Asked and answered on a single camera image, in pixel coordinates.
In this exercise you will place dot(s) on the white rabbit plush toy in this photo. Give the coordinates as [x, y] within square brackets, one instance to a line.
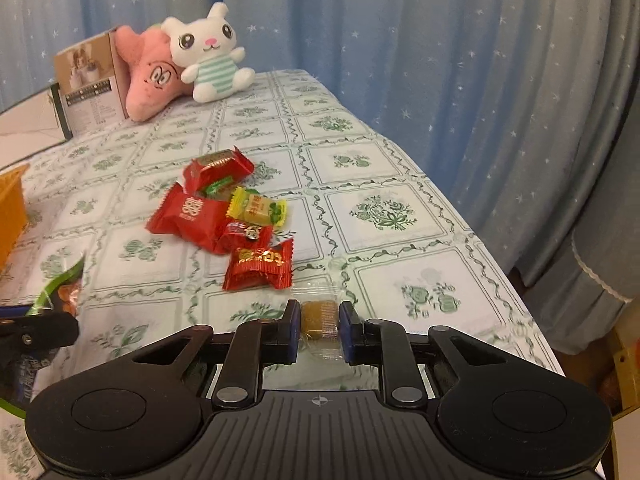
[210, 40]

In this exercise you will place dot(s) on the yellow wooden frame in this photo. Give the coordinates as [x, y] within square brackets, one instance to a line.
[625, 375]

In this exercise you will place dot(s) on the clear-wrapped brown candy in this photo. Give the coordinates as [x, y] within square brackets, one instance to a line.
[320, 317]

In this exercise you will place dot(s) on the small red wrapped candy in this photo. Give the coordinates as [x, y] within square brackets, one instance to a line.
[245, 234]

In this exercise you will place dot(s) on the red candy with gold label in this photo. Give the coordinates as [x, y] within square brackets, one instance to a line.
[220, 162]

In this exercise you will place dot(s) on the white paper box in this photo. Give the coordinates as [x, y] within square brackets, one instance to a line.
[25, 120]

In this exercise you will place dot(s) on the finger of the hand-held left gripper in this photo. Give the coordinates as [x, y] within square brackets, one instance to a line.
[45, 332]

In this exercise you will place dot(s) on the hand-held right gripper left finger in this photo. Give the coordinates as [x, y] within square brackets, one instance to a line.
[293, 332]

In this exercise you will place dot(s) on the pink plush toy with face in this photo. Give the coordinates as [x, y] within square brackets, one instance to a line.
[150, 80]

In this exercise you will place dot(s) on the yellow-wrapped candy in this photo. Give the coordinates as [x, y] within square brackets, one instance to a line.
[257, 206]

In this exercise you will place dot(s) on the red candy with gold print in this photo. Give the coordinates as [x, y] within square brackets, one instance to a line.
[260, 265]

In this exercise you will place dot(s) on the large red wrapped candy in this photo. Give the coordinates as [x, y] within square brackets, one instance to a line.
[185, 215]

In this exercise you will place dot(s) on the brown cardboard product box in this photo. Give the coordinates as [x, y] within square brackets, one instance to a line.
[95, 90]

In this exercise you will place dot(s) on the orange plastic basket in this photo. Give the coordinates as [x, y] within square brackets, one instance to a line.
[12, 220]

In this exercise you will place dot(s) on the green-wrapped candy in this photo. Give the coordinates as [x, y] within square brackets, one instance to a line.
[217, 188]

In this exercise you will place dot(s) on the blue star-print curtain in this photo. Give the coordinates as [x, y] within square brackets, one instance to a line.
[400, 35]

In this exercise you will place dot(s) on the green snack bag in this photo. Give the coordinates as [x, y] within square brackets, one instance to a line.
[67, 294]

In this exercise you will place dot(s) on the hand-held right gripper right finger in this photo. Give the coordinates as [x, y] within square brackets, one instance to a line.
[346, 332]

